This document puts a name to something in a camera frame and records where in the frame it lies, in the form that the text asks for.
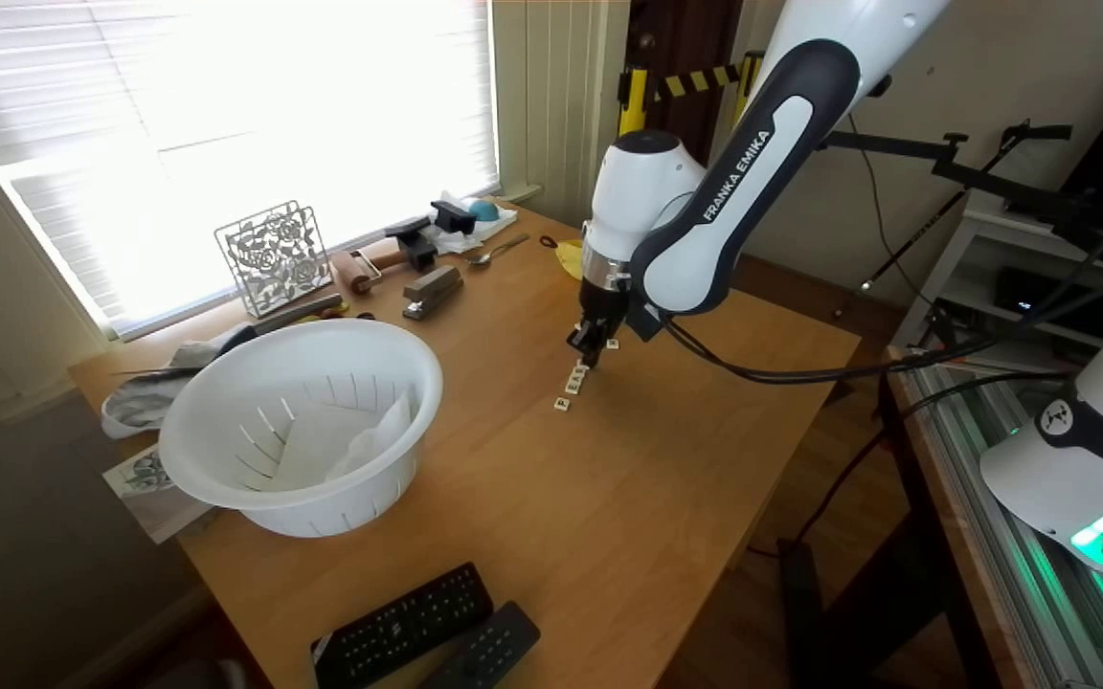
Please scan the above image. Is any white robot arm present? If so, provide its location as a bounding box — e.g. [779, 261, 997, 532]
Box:
[568, 0, 948, 369]

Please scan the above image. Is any printed paper card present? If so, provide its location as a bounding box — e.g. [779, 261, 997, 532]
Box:
[104, 449, 207, 544]

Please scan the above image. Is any row of white letter tiles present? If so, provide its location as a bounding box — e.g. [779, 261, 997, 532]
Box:
[550, 361, 588, 415]

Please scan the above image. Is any black clamp tool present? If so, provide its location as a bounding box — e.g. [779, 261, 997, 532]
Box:
[390, 219, 435, 273]

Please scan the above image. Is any metal spoon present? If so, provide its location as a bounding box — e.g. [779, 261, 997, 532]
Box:
[467, 233, 528, 273]

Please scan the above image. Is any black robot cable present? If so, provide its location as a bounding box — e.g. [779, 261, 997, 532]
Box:
[660, 253, 1103, 567]

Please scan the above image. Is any black camera boom stand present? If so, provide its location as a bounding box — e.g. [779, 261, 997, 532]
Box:
[826, 122, 1103, 275]

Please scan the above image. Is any black device on tray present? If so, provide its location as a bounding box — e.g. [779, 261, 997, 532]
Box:
[433, 198, 475, 233]

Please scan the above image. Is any small black remote control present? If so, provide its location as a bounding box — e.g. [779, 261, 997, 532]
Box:
[422, 600, 540, 689]

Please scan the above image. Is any brown wooden block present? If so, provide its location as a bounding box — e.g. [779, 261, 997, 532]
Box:
[333, 253, 378, 294]

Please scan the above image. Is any white wire cube puzzle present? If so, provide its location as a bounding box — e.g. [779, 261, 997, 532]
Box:
[214, 198, 333, 319]

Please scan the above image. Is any white and teal tray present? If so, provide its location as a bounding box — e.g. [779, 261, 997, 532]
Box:
[433, 198, 518, 253]

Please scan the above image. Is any grey cloth under bowl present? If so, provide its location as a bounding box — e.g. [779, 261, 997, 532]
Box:
[98, 326, 255, 442]

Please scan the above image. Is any white plastic colander bowl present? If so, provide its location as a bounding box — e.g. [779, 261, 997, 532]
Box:
[159, 319, 443, 541]

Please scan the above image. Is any white shelf unit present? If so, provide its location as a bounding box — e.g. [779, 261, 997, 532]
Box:
[897, 196, 1103, 364]

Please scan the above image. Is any grey metal stapler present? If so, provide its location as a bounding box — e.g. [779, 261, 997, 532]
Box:
[402, 266, 463, 322]

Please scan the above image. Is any yellow safety post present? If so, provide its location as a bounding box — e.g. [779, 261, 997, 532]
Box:
[616, 68, 648, 139]

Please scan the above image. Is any large black remote control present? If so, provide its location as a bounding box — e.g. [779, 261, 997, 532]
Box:
[311, 562, 495, 689]

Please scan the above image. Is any yellow pouch of tiles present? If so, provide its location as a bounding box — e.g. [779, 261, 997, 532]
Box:
[550, 240, 581, 278]

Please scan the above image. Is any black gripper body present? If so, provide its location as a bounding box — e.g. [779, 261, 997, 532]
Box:
[579, 282, 633, 346]

